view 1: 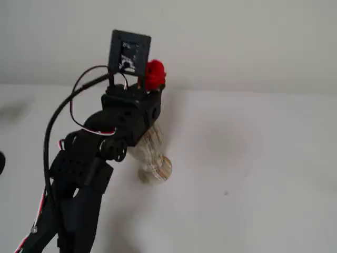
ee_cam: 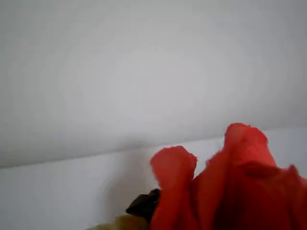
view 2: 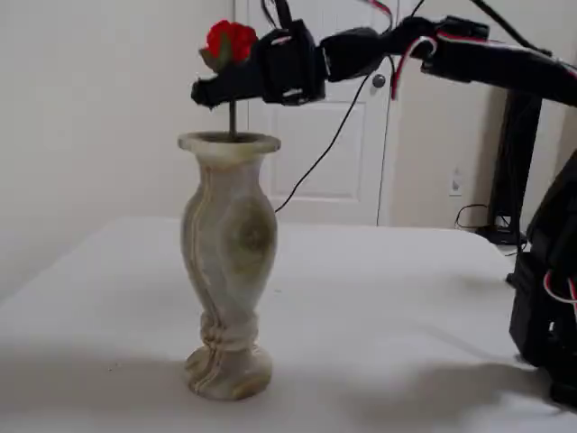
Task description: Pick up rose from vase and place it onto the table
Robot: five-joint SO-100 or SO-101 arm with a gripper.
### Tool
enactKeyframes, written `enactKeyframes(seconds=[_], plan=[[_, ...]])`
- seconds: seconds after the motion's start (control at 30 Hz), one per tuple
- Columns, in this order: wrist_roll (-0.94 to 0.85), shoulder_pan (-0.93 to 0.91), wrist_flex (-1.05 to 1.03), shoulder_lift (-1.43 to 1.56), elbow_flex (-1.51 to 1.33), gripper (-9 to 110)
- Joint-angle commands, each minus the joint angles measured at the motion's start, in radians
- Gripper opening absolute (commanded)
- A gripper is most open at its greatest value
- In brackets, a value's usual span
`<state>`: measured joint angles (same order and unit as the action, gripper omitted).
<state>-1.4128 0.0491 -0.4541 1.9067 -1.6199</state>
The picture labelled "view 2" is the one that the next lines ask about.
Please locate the white panel door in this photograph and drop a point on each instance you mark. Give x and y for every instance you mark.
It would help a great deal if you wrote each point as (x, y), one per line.
(324, 149)

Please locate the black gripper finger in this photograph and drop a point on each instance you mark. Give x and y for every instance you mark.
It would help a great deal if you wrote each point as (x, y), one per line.
(234, 85)

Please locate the round metal door knob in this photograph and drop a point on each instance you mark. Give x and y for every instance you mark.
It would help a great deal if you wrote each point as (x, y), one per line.
(378, 81)

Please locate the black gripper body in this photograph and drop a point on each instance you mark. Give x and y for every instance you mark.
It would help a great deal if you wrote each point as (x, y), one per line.
(283, 68)

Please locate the red artificial rose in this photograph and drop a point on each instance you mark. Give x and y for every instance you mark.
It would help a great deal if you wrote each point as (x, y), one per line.
(225, 38)

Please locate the black upright stand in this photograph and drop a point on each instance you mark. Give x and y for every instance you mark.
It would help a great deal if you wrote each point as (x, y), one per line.
(514, 158)

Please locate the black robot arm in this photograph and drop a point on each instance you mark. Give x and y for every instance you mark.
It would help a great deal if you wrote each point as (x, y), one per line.
(496, 63)

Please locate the marbled onyx stone vase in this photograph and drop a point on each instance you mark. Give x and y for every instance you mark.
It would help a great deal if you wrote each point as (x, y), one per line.
(225, 234)

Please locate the white wall outlet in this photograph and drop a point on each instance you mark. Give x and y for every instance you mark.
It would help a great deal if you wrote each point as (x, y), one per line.
(455, 182)

